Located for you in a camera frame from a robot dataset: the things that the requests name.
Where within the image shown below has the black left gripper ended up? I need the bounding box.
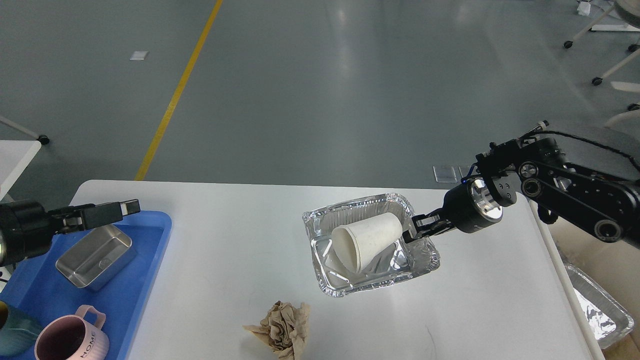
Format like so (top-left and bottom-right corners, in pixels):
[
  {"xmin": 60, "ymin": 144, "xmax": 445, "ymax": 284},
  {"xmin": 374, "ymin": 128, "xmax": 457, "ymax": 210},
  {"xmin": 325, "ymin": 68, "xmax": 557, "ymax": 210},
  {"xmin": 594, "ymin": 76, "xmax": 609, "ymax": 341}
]
[{"xmin": 0, "ymin": 199, "xmax": 141, "ymax": 267}]

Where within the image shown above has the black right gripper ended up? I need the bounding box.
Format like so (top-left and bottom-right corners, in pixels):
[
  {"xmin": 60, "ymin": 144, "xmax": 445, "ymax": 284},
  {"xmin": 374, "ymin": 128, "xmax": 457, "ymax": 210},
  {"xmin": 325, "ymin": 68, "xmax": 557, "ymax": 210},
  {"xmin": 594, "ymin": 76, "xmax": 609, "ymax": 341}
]
[{"xmin": 402, "ymin": 178, "xmax": 503, "ymax": 244}]

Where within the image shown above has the steel square tray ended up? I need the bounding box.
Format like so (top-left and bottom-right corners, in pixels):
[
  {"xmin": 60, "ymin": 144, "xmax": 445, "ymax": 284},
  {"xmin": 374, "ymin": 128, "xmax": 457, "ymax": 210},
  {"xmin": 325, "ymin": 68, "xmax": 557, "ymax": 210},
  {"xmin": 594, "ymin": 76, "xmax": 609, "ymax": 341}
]
[{"xmin": 55, "ymin": 224, "xmax": 137, "ymax": 292}]

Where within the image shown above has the white paper cup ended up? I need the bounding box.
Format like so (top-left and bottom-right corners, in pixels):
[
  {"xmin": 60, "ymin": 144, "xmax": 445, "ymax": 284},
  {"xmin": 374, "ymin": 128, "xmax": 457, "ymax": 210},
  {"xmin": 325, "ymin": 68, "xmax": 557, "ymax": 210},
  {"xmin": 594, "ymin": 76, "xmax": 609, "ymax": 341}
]
[{"xmin": 330, "ymin": 212, "xmax": 403, "ymax": 273}]

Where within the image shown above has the aluminium foil tray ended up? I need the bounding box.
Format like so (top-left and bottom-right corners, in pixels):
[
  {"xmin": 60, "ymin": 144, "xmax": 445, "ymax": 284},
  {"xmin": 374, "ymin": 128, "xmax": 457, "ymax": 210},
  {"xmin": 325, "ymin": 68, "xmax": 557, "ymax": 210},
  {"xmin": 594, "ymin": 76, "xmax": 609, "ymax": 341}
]
[{"xmin": 302, "ymin": 193, "xmax": 441, "ymax": 297}]

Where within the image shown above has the pink mug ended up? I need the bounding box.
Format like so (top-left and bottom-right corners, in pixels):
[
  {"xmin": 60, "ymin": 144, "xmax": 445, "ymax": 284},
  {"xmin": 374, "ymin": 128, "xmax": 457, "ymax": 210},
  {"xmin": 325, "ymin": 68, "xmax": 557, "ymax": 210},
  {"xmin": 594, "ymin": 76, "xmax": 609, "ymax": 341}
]
[{"xmin": 34, "ymin": 304, "xmax": 110, "ymax": 360}]

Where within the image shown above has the brown paper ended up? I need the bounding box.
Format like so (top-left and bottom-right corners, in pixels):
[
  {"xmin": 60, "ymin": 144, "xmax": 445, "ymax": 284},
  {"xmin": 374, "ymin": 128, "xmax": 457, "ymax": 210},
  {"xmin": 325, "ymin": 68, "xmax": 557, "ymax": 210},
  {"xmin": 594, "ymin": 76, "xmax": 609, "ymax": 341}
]
[{"xmin": 242, "ymin": 301, "xmax": 311, "ymax": 360}]

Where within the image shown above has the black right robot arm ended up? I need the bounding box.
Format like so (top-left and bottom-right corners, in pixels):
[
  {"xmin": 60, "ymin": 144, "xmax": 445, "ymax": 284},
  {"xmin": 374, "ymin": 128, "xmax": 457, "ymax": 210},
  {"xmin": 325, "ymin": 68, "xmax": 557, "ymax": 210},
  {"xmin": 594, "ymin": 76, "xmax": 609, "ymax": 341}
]
[{"xmin": 402, "ymin": 120, "xmax": 640, "ymax": 248}]

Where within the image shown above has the blue plastic tray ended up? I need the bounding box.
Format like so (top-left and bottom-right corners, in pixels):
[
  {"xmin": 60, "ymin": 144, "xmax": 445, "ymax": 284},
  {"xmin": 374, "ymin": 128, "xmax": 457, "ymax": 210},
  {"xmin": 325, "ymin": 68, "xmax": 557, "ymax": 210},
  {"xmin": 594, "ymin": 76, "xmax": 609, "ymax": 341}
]
[{"xmin": 1, "ymin": 210, "xmax": 172, "ymax": 360}]

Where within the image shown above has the white chair left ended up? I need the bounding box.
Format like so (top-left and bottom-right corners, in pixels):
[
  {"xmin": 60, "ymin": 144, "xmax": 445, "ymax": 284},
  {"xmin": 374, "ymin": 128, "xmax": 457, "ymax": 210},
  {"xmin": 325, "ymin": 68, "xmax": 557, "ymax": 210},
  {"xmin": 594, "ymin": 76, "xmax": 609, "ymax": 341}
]
[{"xmin": 0, "ymin": 116, "xmax": 51, "ymax": 146}]

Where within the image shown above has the white chair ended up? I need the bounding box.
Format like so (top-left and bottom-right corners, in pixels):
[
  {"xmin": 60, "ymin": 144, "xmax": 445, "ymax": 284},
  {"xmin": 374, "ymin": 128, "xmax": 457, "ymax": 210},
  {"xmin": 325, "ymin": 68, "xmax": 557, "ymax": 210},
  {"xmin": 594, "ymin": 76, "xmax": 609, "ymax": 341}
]
[
  {"xmin": 562, "ymin": 0, "xmax": 639, "ymax": 87},
  {"xmin": 0, "ymin": 116, "xmax": 51, "ymax": 146}
]

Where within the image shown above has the white side table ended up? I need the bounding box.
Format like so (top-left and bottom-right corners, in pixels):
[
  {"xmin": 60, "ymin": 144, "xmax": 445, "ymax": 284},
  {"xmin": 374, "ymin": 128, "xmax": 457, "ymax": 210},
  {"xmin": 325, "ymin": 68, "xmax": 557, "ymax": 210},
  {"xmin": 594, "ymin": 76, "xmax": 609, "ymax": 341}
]
[{"xmin": 0, "ymin": 140, "xmax": 42, "ymax": 200}]

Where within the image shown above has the teal mug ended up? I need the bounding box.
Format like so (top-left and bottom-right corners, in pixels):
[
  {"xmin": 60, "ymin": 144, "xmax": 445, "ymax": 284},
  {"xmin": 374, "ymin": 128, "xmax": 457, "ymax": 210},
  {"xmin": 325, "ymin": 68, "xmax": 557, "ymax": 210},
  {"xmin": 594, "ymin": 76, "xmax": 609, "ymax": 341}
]
[{"xmin": 0, "ymin": 301, "xmax": 44, "ymax": 357}]

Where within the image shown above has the white floor tag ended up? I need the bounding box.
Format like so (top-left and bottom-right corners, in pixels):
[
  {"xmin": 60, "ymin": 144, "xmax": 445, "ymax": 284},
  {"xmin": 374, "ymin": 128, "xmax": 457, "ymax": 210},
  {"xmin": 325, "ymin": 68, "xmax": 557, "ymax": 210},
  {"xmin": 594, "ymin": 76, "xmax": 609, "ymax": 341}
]
[{"xmin": 129, "ymin": 50, "xmax": 149, "ymax": 61}]

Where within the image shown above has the beige plastic bin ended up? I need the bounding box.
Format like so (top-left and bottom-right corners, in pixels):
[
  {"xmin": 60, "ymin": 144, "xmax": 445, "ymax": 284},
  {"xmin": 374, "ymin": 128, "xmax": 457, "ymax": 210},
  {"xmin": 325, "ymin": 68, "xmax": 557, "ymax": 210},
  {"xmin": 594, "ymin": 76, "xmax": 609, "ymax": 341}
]
[{"xmin": 528, "ymin": 200, "xmax": 640, "ymax": 360}]

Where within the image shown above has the foil tray in bin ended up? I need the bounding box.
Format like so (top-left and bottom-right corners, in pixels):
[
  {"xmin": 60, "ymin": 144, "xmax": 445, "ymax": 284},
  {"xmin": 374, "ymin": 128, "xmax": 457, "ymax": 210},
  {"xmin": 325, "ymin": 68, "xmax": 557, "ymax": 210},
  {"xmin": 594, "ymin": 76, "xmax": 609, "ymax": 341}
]
[{"xmin": 564, "ymin": 263, "xmax": 636, "ymax": 350}]

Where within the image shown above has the grey office chair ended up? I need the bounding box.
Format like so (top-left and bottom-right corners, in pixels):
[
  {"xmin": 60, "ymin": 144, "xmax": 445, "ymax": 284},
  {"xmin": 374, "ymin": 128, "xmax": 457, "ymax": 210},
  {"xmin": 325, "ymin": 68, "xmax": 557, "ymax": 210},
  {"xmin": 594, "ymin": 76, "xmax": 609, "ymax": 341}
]
[{"xmin": 550, "ymin": 119, "xmax": 640, "ymax": 176}]

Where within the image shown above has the white chair top right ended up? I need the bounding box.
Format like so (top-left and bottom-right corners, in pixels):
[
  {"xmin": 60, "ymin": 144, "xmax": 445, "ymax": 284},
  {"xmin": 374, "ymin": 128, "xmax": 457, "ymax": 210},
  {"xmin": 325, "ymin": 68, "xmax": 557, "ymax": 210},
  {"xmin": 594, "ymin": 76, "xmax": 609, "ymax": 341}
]
[{"xmin": 562, "ymin": 0, "xmax": 639, "ymax": 87}]

